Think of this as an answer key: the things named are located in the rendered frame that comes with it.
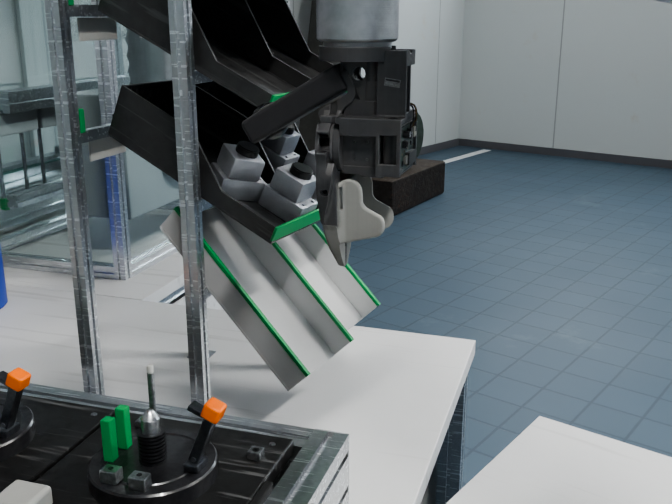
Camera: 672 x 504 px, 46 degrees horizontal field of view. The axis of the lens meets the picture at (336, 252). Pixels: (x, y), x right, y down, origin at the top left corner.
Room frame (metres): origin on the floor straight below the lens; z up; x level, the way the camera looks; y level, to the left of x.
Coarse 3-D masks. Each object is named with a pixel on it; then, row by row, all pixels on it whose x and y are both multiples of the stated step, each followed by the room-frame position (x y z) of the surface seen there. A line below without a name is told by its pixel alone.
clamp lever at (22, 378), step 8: (16, 368) 0.82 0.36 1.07; (0, 376) 0.82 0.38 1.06; (8, 376) 0.81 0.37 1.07; (16, 376) 0.81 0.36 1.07; (24, 376) 0.81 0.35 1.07; (8, 384) 0.81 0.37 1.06; (16, 384) 0.80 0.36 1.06; (24, 384) 0.81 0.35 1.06; (8, 392) 0.81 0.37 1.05; (16, 392) 0.81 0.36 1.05; (8, 400) 0.81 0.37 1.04; (16, 400) 0.81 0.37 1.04; (8, 408) 0.81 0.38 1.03; (16, 408) 0.82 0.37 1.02; (8, 416) 0.81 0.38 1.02; (0, 424) 0.82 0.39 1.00; (8, 424) 0.82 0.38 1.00
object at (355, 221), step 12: (348, 180) 0.73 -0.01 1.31; (348, 192) 0.73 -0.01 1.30; (360, 192) 0.72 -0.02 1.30; (348, 204) 0.73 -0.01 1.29; (360, 204) 0.72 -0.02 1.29; (348, 216) 0.73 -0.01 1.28; (360, 216) 0.72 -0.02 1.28; (372, 216) 0.72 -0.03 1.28; (324, 228) 0.73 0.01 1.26; (336, 228) 0.72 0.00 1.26; (348, 228) 0.73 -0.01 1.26; (360, 228) 0.73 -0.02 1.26; (372, 228) 0.72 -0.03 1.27; (384, 228) 0.72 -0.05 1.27; (336, 240) 0.73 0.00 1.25; (348, 240) 0.73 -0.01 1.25; (336, 252) 0.74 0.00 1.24
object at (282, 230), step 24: (120, 96) 1.04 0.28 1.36; (144, 96) 1.09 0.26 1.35; (168, 96) 1.13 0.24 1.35; (120, 120) 1.04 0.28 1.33; (144, 120) 1.03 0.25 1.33; (168, 120) 1.01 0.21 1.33; (216, 120) 1.13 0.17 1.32; (240, 120) 1.11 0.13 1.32; (144, 144) 1.03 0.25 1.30; (168, 144) 1.01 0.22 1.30; (216, 144) 1.13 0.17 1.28; (168, 168) 1.01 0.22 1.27; (264, 168) 1.09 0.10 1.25; (216, 192) 0.97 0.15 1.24; (240, 216) 0.96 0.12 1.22; (264, 216) 1.00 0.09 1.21; (312, 216) 1.02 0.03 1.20
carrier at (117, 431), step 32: (128, 416) 0.79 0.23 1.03; (96, 448) 0.82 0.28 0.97; (128, 448) 0.79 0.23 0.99; (160, 448) 0.76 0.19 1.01; (224, 448) 0.82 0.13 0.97; (288, 448) 0.83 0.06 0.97; (64, 480) 0.76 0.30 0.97; (96, 480) 0.72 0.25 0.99; (128, 480) 0.71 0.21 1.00; (160, 480) 0.72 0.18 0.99; (192, 480) 0.72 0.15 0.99; (224, 480) 0.75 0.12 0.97; (256, 480) 0.75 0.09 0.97
